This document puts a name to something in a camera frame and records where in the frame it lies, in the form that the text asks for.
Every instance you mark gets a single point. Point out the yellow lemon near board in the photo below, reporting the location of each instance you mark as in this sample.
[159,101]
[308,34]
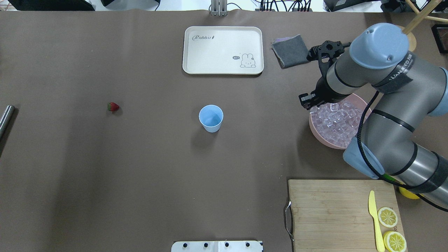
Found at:
[407,194]

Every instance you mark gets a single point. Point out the cream rabbit tray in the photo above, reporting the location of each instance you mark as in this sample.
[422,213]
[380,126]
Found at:
[223,51]

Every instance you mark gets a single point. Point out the lower lemon half slice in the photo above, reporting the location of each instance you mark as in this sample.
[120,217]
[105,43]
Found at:
[387,217]

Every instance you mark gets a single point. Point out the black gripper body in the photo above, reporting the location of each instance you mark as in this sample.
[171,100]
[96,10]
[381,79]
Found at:
[322,90]

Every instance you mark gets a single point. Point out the upper lemon half slice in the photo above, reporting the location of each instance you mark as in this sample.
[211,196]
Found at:
[394,241]

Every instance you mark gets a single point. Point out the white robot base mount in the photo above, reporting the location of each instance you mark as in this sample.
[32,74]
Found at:
[218,246]

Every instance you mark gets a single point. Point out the wooden cutting board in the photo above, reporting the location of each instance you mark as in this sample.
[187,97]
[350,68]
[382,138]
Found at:
[331,215]

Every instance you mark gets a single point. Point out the steel muddler black tip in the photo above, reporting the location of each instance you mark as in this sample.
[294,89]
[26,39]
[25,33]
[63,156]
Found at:
[5,119]

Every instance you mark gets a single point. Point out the light blue cup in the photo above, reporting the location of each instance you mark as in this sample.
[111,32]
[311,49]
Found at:
[211,117]

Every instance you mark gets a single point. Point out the yellow plastic knife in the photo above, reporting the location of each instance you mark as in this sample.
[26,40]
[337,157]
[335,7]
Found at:
[379,243]

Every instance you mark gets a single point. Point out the red strawberry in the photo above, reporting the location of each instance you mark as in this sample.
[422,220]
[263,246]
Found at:
[112,107]

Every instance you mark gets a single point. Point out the lemon half slice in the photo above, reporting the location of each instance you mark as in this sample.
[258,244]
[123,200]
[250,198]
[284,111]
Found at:
[387,217]
[394,241]

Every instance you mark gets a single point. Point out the wooden cup stand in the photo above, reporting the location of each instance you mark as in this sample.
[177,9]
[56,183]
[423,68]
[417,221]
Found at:
[420,15]

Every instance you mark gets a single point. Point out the grey folded cloth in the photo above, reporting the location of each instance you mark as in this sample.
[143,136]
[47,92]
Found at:
[290,51]

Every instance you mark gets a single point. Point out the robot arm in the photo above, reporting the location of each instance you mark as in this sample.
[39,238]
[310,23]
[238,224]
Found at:
[411,89]

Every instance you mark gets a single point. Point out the pink bowl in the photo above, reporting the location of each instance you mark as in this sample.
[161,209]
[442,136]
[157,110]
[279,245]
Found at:
[323,138]

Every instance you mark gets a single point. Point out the clear ice cubes pile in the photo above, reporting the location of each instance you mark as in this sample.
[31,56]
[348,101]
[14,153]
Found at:
[336,122]

